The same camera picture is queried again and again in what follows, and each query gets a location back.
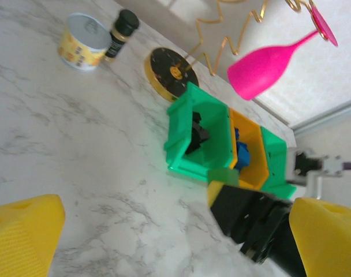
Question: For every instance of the black lego brick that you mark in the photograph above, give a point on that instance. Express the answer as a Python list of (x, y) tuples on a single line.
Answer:
[(201, 134)]

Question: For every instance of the black lid spice jar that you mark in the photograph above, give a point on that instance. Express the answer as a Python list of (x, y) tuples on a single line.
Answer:
[(122, 31)]

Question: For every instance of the gold wine glass rack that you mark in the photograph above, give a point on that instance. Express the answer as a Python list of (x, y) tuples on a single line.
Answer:
[(167, 69)]

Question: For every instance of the blue lego brick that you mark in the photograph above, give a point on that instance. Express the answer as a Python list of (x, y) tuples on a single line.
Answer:
[(237, 135), (243, 154)]

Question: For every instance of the pink wine glass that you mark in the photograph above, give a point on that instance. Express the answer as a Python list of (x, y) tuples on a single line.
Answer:
[(256, 72)]

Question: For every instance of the long dark green lego brick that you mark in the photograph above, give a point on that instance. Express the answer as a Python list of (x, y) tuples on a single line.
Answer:
[(223, 176)]

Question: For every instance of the orange plastic bin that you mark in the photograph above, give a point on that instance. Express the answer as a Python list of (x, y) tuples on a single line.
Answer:
[(256, 161)]

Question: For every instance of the yellow label tin can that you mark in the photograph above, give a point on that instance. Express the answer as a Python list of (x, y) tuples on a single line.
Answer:
[(83, 43)]

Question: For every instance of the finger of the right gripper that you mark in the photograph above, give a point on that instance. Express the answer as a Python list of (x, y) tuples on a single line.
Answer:
[(224, 205)]

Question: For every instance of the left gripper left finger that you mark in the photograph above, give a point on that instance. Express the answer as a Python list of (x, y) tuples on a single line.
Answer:
[(22, 236)]

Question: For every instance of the green plastic bin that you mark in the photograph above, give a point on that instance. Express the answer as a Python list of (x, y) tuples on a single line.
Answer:
[(178, 130), (275, 161)]

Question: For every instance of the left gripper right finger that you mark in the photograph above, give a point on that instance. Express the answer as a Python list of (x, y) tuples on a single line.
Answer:
[(331, 239)]

